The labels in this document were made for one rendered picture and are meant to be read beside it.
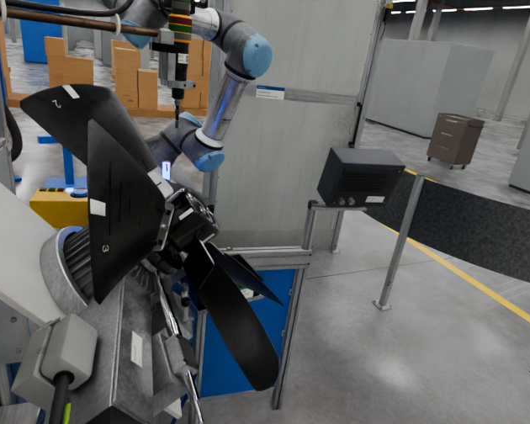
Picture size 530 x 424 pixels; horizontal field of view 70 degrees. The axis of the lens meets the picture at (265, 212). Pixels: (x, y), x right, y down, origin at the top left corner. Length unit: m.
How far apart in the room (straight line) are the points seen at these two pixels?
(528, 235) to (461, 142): 5.12
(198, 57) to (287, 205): 6.31
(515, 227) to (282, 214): 1.58
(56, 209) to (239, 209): 1.87
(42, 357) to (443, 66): 10.22
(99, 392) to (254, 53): 1.01
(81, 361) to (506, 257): 2.26
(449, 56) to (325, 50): 7.76
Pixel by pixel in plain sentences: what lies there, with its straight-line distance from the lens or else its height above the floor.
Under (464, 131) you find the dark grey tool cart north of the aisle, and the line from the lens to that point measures 7.44.
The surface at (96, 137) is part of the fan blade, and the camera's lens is 0.52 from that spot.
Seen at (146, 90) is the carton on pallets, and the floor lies 0.51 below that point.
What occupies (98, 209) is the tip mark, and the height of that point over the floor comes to 1.34.
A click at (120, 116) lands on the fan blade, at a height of 1.38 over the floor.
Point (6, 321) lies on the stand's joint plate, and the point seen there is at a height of 1.05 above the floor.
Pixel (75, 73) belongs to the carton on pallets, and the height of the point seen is 0.54.
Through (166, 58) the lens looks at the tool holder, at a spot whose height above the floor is 1.50.
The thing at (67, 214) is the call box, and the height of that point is 1.03.
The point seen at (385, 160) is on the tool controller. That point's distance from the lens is 1.43.
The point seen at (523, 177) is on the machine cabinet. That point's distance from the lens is 7.24.
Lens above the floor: 1.54
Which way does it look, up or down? 23 degrees down
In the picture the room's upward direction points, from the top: 8 degrees clockwise
